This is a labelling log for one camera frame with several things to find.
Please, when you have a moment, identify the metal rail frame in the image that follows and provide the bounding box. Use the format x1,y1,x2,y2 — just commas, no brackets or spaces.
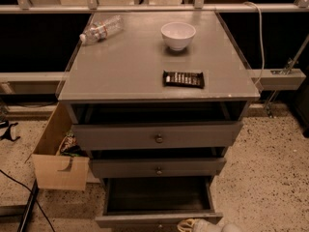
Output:
0,0,309,95

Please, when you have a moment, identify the cardboard box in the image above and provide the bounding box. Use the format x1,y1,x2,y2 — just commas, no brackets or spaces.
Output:
32,103,89,190

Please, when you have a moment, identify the dark chocolate bar wrapper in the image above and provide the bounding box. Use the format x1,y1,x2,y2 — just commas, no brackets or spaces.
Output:
163,71,205,89

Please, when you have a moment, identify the white cable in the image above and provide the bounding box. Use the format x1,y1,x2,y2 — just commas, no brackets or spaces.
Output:
244,1,267,85

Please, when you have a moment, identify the grey drawer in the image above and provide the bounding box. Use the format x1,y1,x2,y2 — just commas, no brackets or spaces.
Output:
90,158,226,179
96,176,223,228
71,122,242,151

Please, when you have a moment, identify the black floor strip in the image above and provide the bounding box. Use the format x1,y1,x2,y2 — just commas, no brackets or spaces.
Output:
17,182,39,232

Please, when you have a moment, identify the grey drawer cabinet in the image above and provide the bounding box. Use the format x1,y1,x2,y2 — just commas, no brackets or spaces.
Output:
57,10,261,179

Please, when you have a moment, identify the snack bag in box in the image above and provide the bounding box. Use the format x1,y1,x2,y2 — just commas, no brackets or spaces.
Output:
58,131,81,157

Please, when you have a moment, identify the grey top drawer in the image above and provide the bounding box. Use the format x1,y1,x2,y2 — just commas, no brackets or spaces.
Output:
71,122,242,151

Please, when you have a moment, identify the black clamp on floor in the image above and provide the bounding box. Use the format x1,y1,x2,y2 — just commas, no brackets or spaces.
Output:
0,120,19,142

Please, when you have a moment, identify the grey middle drawer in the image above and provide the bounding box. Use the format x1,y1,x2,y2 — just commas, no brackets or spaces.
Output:
90,158,226,179

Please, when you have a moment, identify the clear plastic water bottle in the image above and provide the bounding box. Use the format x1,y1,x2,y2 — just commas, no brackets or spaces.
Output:
79,15,124,44

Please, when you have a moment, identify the grey bottom drawer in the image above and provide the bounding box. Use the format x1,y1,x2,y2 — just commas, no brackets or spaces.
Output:
96,176,223,228

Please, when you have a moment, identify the black floor cable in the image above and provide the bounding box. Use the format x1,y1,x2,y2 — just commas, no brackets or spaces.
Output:
0,168,56,232

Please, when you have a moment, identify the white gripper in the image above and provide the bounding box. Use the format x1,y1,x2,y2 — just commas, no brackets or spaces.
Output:
177,218,221,232

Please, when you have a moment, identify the white bowl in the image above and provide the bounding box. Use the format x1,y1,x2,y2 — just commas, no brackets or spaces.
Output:
161,22,196,51

